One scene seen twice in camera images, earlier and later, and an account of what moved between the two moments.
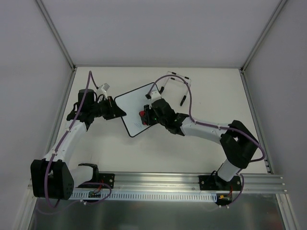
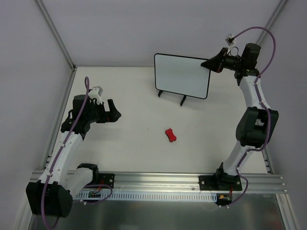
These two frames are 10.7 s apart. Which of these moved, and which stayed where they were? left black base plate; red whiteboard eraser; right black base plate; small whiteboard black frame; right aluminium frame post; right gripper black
Moved: red whiteboard eraser; small whiteboard black frame; right gripper black
Stayed: left black base plate; right aluminium frame post; right black base plate
